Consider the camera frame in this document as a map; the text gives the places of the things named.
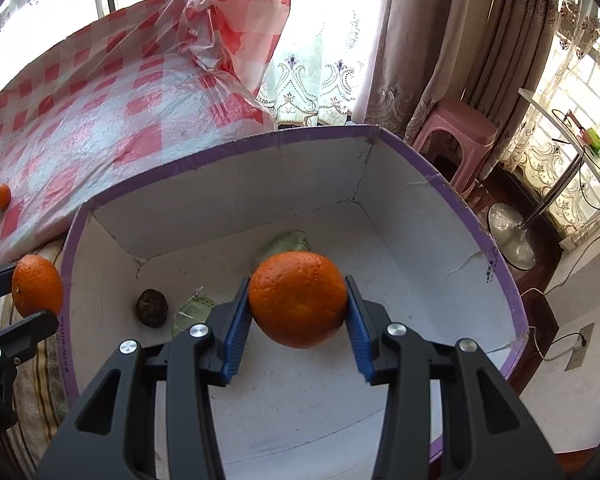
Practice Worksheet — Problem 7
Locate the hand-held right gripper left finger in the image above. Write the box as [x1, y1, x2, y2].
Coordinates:
[35, 275, 253, 480]

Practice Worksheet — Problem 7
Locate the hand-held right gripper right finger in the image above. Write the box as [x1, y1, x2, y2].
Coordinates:
[344, 275, 566, 480]

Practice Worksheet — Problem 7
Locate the large orange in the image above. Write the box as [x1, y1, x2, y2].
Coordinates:
[248, 251, 348, 349]

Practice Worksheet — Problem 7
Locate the dark brown mangosteen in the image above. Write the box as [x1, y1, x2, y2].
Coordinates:
[136, 287, 170, 329]

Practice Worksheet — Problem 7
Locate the large green apple half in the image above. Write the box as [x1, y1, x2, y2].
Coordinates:
[255, 230, 312, 266]

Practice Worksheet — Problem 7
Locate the purple cardboard box white inside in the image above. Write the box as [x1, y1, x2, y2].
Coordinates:
[60, 125, 530, 463]

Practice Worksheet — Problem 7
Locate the striped towel blanket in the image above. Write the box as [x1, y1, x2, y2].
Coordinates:
[0, 240, 81, 480]

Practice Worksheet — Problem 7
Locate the white table chrome stand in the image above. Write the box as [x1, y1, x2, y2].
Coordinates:
[487, 87, 600, 268]

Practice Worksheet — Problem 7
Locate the red checkered plastic tablecloth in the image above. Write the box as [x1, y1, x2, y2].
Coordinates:
[0, 0, 292, 266]

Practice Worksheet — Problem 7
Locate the grey floor socket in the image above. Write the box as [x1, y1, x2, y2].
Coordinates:
[565, 322, 596, 371]

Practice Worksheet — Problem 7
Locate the pink plastic stool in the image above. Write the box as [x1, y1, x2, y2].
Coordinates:
[412, 99, 498, 200]

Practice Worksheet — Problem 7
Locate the white lace sheer curtain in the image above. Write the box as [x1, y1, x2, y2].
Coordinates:
[500, 0, 600, 246]
[257, 0, 386, 128]

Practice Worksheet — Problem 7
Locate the brown patterned curtain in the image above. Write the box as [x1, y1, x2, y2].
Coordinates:
[462, 0, 568, 126]

